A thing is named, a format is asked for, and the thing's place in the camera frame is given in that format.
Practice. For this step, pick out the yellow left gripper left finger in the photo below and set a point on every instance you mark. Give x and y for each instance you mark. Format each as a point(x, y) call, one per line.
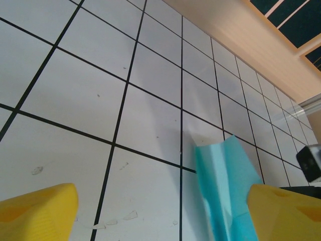
point(37, 216)

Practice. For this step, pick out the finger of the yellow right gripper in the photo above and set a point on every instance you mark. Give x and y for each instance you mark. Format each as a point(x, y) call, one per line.
point(308, 190)

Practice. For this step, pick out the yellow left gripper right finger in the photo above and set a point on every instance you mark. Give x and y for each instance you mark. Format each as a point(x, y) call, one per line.
point(283, 218)

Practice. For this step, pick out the aluminium frame post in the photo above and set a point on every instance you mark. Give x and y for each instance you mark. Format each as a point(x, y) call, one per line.
point(306, 108)

